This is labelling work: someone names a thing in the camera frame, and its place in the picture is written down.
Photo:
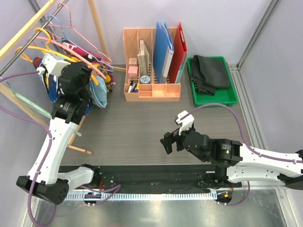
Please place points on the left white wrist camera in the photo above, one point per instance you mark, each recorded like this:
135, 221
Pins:
52, 65

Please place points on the wooden block book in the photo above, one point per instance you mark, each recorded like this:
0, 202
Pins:
143, 58

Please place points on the mint green hanger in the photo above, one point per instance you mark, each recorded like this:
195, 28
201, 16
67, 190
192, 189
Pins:
26, 101

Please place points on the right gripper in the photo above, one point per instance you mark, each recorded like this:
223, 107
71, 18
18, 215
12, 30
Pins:
170, 138

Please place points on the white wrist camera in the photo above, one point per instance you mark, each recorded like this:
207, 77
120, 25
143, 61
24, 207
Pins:
184, 120
52, 65

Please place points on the pink cube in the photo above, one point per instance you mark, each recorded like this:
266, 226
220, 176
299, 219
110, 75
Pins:
132, 73

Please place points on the blue folder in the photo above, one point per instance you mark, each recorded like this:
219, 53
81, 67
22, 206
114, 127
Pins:
163, 52

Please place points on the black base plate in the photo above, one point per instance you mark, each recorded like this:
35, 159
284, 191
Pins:
161, 179

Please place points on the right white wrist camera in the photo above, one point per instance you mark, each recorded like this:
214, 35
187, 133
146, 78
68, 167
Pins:
184, 120

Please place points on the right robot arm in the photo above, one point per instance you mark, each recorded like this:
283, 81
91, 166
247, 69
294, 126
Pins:
237, 162

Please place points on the pens in organizer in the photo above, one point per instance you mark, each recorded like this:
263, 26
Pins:
133, 88

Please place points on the aluminium frame post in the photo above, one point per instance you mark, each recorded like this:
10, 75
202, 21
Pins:
271, 8

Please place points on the yellow hanger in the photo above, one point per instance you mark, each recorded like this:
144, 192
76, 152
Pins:
44, 50

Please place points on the metal rack rail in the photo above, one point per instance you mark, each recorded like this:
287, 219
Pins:
21, 33

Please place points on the tan cube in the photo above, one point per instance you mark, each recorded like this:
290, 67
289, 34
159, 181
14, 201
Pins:
133, 61

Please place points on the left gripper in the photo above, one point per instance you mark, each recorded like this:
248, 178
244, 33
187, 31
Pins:
87, 71

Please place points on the round blue patterned tin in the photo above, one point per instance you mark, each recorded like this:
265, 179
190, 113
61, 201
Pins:
145, 79

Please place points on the peach desk organizer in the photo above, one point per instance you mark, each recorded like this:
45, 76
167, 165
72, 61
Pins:
153, 92

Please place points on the colourful patterned trousers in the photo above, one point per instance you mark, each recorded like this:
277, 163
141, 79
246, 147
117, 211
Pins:
53, 87

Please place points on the black trousers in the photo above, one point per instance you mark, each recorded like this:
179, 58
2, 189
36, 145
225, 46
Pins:
208, 75

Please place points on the pink wire hanger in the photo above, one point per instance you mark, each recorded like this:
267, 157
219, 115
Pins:
69, 11

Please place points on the red folder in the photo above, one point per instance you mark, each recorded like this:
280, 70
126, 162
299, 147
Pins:
179, 56

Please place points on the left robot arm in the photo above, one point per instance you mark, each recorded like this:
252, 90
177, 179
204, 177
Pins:
44, 180

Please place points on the green plastic tray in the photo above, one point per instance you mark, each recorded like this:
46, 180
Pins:
226, 96

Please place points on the wooden clothes rack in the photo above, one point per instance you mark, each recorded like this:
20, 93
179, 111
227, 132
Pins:
97, 23

